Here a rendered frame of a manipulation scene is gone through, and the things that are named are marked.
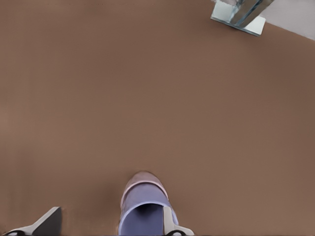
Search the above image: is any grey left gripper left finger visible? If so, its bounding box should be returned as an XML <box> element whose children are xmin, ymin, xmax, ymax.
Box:
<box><xmin>2</xmin><ymin>206</ymin><xmax>63</xmax><ymax>236</ymax></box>

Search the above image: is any purple cup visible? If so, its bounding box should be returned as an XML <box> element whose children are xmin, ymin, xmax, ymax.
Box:
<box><xmin>118</xmin><ymin>183</ymin><xmax>180</xmax><ymax>236</ymax></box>

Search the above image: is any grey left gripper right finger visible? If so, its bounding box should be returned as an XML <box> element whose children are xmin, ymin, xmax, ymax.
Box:
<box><xmin>162</xmin><ymin>206</ymin><xmax>195</xmax><ymax>236</ymax></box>

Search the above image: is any silver frame post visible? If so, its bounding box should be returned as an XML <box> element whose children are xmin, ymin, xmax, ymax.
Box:
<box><xmin>210</xmin><ymin>0</ymin><xmax>275</xmax><ymax>37</ymax></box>

